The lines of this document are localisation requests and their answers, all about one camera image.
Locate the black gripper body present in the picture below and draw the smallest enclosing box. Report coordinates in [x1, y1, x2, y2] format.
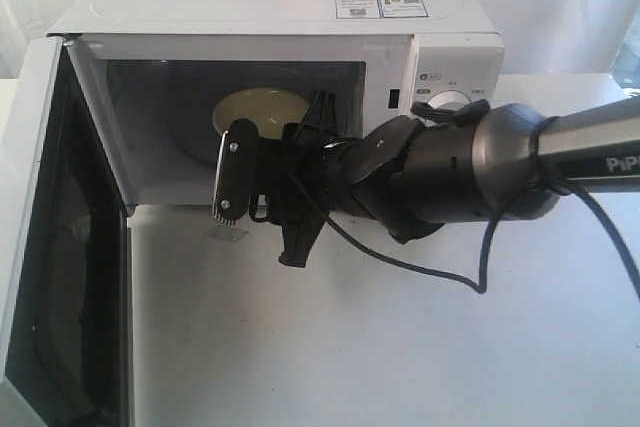
[249, 136, 360, 225]

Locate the cream ceramic bowl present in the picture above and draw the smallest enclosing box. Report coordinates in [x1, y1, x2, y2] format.
[212, 88, 309, 140]

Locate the white microwave door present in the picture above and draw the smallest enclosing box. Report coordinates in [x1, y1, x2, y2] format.
[1, 37, 134, 426]

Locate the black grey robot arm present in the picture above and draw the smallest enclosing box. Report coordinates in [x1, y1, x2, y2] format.
[252, 98, 639, 267]

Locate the glass microwave turntable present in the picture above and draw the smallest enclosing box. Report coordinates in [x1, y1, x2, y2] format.
[169, 115, 221, 166]

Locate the white upper microwave knob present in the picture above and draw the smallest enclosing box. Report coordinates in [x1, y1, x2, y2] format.
[428, 90, 471, 111]

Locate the white Midea microwave body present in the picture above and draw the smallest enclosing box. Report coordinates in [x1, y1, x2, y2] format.
[49, 0, 504, 205]

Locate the clear tape patch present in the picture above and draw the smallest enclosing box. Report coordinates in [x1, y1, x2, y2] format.
[204, 225, 249, 243]

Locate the black blue cable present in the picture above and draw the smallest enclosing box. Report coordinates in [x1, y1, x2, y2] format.
[294, 101, 640, 296]

